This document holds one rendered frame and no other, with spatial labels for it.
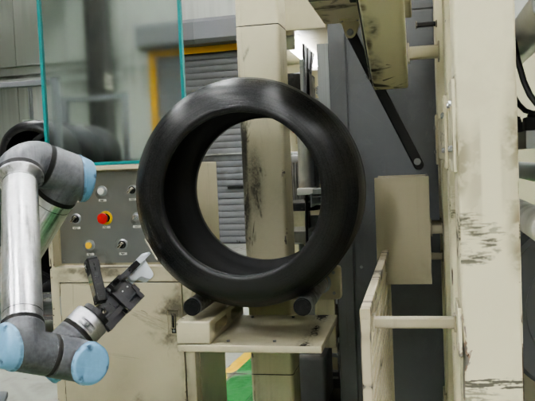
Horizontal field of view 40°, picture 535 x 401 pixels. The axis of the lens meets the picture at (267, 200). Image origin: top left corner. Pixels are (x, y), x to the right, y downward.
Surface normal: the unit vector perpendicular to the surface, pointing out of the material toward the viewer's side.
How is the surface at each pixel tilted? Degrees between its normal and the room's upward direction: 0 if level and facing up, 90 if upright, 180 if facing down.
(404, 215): 90
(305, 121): 83
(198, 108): 80
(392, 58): 162
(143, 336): 90
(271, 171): 90
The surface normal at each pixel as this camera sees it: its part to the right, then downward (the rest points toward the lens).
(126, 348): -0.20, 0.06
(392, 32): -0.02, 0.97
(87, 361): 0.70, 0.00
